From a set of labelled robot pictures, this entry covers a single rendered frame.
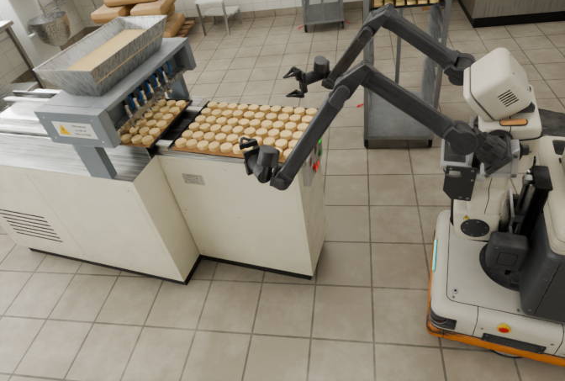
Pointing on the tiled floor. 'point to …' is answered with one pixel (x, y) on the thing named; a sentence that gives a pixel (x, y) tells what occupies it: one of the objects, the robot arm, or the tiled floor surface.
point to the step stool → (217, 8)
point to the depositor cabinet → (95, 209)
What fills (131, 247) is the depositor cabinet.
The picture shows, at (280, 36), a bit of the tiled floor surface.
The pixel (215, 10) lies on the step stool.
